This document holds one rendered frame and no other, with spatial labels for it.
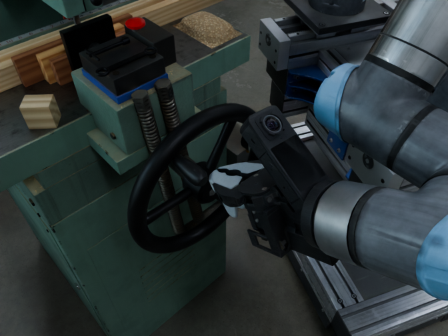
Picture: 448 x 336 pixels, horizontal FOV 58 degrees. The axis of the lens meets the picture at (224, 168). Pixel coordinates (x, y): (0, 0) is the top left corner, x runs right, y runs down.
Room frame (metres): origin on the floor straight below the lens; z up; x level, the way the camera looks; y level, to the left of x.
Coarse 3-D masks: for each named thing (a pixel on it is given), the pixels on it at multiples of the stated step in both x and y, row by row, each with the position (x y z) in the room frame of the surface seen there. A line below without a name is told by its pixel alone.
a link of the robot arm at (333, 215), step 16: (336, 192) 0.23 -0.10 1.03; (352, 192) 0.23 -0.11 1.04; (320, 208) 0.22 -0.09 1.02; (336, 208) 0.21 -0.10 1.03; (352, 208) 0.21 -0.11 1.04; (320, 224) 0.21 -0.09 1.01; (336, 224) 0.20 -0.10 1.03; (320, 240) 0.20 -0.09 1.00; (336, 240) 0.19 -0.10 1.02; (336, 256) 0.19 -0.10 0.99
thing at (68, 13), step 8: (48, 0) 0.67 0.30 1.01; (56, 0) 0.64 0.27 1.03; (64, 0) 0.63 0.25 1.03; (72, 0) 0.64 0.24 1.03; (80, 0) 0.65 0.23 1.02; (88, 0) 0.66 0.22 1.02; (56, 8) 0.65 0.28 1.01; (64, 8) 0.63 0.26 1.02; (72, 8) 0.63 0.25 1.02; (80, 8) 0.64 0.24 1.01; (88, 8) 0.65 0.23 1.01; (96, 8) 0.66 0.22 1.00; (64, 16) 0.63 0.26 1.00; (72, 16) 0.63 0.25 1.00
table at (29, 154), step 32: (192, 64) 0.65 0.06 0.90; (224, 64) 0.71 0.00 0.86; (0, 96) 0.55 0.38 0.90; (64, 96) 0.55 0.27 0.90; (0, 128) 0.47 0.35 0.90; (64, 128) 0.47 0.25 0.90; (96, 128) 0.51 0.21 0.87; (0, 160) 0.41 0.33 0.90; (32, 160) 0.43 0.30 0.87; (128, 160) 0.44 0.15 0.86; (0, 192) 0.39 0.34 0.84
